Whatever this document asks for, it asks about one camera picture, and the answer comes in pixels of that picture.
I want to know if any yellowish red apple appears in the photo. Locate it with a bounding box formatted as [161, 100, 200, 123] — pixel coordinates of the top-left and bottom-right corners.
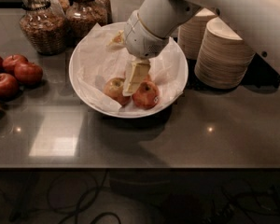
[104, 77, 131, 106]

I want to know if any red apple in bowl rear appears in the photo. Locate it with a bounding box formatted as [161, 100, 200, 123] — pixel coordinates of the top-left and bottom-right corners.
[123, 71, 152, 81]

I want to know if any red apple with sticker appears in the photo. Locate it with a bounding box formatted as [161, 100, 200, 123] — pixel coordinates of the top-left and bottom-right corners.
[132, 80, 160, 109]

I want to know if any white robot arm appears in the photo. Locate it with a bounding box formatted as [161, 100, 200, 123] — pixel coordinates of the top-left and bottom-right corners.
[120, 0, 280, 74]

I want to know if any glass jar of granola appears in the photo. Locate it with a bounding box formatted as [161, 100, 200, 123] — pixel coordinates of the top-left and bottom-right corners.
[66, 0, 107, 41]
[19, 0, 67, 55]

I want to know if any stack of paper bowls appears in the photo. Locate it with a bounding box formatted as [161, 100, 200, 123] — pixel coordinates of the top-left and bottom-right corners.
[194, 18, 255, 90]
[177, 8, 217, 60]

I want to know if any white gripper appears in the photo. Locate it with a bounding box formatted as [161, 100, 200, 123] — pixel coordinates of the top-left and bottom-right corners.
[108, 10, 169, 96]

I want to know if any white paper liner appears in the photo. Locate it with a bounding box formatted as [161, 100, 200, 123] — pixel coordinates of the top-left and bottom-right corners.
[76, 22, 185, 113]

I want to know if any white bowl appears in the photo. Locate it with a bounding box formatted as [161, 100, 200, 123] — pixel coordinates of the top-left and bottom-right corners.
[68, 21, 189, 119]

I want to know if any black cable on floor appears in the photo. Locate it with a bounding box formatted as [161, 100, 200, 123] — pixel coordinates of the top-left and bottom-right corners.
[0, 169, 122, 224]

